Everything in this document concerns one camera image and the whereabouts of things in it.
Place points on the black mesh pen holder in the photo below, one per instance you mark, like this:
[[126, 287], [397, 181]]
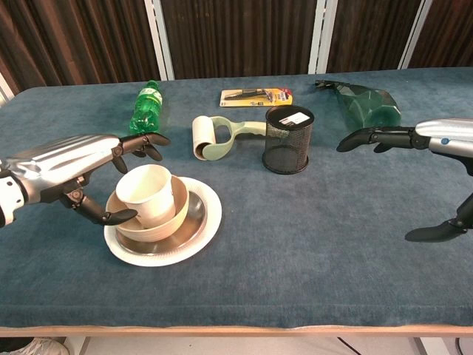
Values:
[[288, 148]]

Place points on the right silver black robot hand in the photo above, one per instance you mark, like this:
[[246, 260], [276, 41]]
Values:
[[447, 135]]

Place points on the white metal post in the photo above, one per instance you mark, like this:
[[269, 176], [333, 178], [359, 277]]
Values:
[[415, 37], [160, 40], [5, 90], [321, 37]]

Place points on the stainless steel plate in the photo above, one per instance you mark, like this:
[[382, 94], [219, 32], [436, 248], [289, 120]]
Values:
[[194, 218]]

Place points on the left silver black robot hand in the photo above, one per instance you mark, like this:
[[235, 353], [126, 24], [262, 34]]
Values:
[[63, 162]]

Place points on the pale green lint roller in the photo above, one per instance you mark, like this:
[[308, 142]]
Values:
[[205, 135]]

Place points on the yellow packaged utility knife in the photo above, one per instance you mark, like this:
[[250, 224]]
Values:
[[255, 98]]

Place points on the white paper plate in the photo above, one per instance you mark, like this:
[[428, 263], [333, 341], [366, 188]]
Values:
[[212, 211]]

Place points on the white paper cup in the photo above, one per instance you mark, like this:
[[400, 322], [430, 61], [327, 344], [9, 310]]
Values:
[[151, 188]]

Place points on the grey table leg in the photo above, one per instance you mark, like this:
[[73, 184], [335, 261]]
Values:
[[78, 345], [430, 345]]

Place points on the beige bowl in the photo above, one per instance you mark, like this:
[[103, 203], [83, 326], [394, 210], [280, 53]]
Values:
[[179, 214]]

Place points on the blue table cloth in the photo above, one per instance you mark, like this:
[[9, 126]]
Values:
[[295, 240]]

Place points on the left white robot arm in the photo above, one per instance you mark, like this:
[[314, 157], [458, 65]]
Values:
[[9, 196]]

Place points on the green plastic soda bottle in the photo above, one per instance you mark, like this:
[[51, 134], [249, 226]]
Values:
[[148, 107]]

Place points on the dark green spray bottle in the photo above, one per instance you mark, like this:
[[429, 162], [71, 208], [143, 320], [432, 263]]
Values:
[[366, 107]]

